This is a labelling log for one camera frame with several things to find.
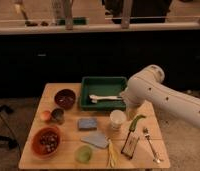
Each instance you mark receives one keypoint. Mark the wooden folding table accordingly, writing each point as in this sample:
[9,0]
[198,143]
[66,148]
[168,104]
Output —
[143,149]

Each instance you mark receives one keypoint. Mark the green plastic tray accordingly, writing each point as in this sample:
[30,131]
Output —
[102,86]

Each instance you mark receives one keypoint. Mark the grey-blue folded cloth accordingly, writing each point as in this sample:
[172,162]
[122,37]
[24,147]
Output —
[97,139]

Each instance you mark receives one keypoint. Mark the purple bowl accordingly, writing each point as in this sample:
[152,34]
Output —
[65,98]

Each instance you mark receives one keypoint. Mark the white paper cup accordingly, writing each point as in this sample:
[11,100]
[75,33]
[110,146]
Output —
[117,118]

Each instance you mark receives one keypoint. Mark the orange bowl with contents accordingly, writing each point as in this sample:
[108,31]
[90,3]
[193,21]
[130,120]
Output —
[45,142]

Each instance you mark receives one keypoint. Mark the blue sponge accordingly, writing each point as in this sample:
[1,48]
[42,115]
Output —
[87,124]

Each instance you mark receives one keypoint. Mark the silver fork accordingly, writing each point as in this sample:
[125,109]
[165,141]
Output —
[155,154]

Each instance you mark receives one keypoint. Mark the metal tin can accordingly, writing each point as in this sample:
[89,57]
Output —
[58,116]

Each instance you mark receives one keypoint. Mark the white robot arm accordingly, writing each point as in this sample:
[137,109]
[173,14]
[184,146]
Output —
[147,85]

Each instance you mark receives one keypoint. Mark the green-handled grater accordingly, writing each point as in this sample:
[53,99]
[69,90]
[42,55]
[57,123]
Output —
[131,141]

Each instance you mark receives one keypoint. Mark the peach fruit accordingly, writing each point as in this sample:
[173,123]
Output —
[45,116]

